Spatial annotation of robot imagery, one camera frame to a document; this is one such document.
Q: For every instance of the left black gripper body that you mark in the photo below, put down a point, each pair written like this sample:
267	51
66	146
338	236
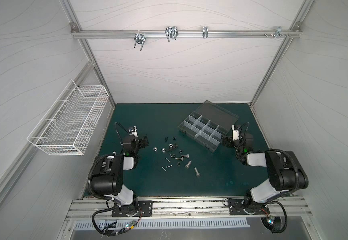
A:
142	142

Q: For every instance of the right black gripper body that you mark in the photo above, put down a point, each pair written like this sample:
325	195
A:
228	141

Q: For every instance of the large silver hex bolt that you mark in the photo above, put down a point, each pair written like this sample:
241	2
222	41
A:
197	172

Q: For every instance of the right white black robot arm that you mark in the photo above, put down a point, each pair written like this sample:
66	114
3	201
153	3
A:
285	176

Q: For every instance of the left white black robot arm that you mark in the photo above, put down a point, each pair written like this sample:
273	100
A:
106	176

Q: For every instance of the clear plastic compartment organizer box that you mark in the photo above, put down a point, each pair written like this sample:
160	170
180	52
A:
208	124

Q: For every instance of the green table mat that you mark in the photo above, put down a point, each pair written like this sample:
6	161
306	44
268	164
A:
221	172

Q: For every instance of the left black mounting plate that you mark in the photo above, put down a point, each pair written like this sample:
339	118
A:
141	208

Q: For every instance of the black mounting plate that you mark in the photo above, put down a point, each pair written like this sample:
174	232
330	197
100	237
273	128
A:
245	207
141	208

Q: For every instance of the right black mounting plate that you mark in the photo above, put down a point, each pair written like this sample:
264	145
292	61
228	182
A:
245	207

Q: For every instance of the left metal U-bolt clamp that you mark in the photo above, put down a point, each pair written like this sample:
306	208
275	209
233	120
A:
139	39

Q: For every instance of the metal u-bolt clamp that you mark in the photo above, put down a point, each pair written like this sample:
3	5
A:
171	33
139	39

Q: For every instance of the middle metal U-bolt clamp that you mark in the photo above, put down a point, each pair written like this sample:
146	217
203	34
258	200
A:
171	33

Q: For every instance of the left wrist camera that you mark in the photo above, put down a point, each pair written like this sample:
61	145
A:
133	131

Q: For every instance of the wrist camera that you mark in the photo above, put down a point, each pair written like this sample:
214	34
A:
133	131
236	131

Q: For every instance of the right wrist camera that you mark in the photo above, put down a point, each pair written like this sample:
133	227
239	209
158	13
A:
236	131

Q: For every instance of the white wire basket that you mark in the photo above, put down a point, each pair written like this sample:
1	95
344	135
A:
67	127

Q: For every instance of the white slotted cable duct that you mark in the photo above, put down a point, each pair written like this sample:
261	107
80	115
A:
156	224

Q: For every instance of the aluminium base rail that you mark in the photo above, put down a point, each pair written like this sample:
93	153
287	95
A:
184	207

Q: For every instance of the small metal bracket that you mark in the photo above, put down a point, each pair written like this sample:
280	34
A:
205	32

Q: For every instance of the right metal bracket with bolts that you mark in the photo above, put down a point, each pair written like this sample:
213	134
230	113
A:
277	34

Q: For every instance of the horizontal aluminium top rail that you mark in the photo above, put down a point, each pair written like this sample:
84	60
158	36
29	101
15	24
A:
183	34

